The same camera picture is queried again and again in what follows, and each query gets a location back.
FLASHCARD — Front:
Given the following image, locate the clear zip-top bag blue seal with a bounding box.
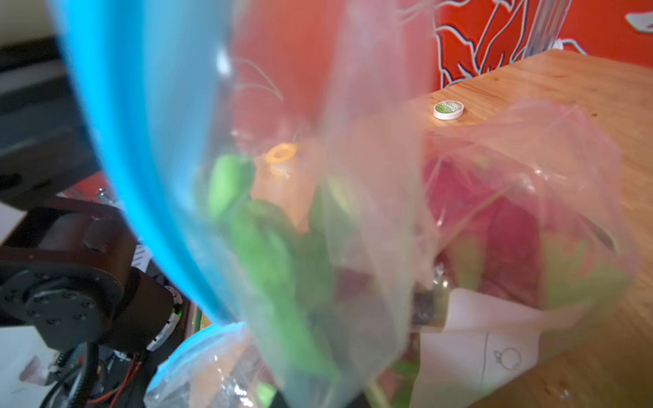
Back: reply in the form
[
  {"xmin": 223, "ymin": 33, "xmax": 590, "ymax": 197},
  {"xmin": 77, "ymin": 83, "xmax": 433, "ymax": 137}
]
[{"xmin": 50, "ymin": 1, "xmax": 640, "ymax": 407}]

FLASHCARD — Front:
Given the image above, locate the pink dragon fruit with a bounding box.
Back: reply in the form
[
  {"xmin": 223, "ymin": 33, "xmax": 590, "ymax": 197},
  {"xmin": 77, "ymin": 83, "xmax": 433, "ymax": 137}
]
[
  {"xmin": 207, "ymin": 152, "xmax": 369, "ymax": 384},
  {"xmin": 423, "ymin": 158, "xmax": 629, "ymax": 310}
]

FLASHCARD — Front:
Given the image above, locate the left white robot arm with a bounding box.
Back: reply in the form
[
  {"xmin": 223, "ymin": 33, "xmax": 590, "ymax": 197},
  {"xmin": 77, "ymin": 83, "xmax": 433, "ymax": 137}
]
[{"xmin": 1, "ymin": 197, "xmax": 190, "ymax": 407}]

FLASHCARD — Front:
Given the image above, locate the yellow white tape roll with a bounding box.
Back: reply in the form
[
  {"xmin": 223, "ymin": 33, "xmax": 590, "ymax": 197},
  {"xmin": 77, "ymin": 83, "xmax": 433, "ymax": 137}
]
[{"xmin": 433, "ymin": 100, "xmax": 464, "ymax": 121}]

